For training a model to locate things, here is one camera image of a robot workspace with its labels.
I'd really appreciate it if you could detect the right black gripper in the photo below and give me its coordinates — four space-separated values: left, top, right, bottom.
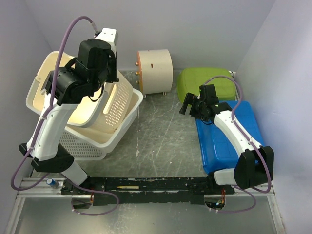
179 93 208 122

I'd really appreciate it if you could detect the green plastic tub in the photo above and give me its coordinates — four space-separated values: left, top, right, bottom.
177 67 236 102

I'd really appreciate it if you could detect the cream perforated laundry basket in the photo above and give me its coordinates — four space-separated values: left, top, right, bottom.
26 51 133 133

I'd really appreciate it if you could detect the blue plastic tub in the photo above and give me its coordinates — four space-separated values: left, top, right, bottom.
195 101 264 173

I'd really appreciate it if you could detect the white plastic basket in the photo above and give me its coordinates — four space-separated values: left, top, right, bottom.
65 88 143 154

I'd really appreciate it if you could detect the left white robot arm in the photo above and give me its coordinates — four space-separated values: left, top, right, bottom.
25 38 118 195

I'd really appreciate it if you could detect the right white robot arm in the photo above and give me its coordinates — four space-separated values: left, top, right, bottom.
179 84 274 194

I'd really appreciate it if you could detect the beige cylindrical device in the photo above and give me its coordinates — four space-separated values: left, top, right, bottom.
136 49 173 96

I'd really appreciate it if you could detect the white perforated lower basket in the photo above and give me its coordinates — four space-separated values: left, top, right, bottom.
60 131 106 161

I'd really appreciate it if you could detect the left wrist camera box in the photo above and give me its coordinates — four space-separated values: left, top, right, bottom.
95 28 118 54

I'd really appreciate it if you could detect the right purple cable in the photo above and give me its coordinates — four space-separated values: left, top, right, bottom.
202 75 273 215

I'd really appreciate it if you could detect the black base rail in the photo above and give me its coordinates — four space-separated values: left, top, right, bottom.
60 176 236 207

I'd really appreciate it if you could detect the aluminium frame rail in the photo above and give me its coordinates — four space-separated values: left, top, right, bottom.
6 178 286 234

